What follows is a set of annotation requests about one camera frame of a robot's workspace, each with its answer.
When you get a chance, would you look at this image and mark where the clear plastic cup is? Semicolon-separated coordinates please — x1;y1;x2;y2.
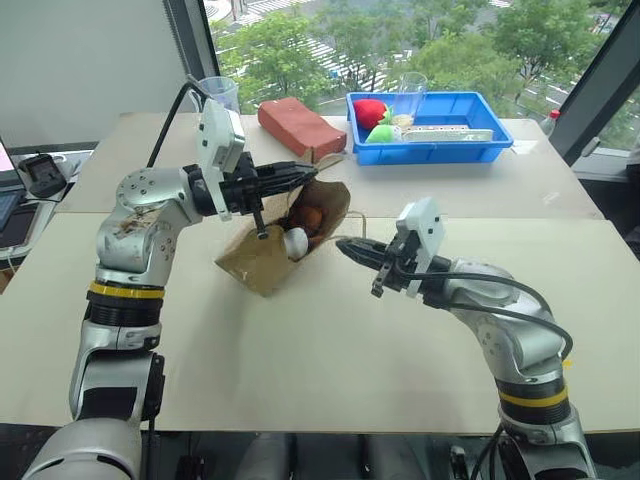
398;72;429;127

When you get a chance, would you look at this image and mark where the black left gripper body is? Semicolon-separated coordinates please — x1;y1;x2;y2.
218;152;282;242

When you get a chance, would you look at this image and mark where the green plush toy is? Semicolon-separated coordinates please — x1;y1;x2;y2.
364;123;404;145

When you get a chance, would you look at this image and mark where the dark tablet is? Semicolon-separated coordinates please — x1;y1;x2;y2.
0;189;26;232

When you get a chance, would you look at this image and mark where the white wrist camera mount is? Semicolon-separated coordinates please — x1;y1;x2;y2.
396;196;448;299
196;98;247;222

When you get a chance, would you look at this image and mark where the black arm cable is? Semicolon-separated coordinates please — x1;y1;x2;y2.
392;262;575;364
145;74;209;169

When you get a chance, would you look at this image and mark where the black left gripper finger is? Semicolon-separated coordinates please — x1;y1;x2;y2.
259;175;317;199
257;161;320;182

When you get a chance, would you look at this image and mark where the white plush toy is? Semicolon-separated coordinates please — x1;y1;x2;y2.
282;227;310;261

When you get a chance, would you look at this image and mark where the orange plush toy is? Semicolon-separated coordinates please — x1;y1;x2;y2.
289;204;326;239

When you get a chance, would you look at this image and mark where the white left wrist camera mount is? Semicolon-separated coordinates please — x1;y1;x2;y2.
196;98;247;222

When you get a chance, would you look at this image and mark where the pink lit screen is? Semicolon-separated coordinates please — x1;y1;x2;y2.
0;138;17;175

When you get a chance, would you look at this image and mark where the red capped plastic bottle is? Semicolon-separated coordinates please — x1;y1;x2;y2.
539;108;564;137

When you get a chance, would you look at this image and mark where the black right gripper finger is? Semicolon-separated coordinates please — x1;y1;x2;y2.
338;247;386;274
335;237;389;257

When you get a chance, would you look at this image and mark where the red strawberry plush toy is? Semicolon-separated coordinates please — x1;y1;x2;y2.
353;98;394;129

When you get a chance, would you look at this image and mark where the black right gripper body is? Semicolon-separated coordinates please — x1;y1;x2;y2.
370;233;422;299

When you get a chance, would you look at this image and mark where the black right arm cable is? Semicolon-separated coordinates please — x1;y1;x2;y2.
392;262;575;364

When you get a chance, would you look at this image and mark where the white power strip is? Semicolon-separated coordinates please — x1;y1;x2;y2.
401;126;495;145

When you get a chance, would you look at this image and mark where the red brick block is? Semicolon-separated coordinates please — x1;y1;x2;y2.
257;97;348;165

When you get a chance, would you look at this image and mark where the dark window pillar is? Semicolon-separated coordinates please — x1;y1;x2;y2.
553;0;640;169

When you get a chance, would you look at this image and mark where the grey window frame post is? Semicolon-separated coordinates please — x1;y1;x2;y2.
162;0;222;87

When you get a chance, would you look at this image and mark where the black charger device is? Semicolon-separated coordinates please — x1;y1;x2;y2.
23;153;69;199

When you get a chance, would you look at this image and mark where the clear measuring cup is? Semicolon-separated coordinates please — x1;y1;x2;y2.
196;76;241;117

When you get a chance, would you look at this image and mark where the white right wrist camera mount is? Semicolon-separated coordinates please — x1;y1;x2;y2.
396;196;448;299

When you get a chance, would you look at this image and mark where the blue plastic bin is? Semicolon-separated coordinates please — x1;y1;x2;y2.
345;90;515;167

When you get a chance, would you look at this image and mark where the brown paper bag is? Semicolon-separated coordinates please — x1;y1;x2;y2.
213;178;370;298

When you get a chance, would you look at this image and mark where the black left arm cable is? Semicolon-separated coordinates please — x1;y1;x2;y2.
145;74;209;169

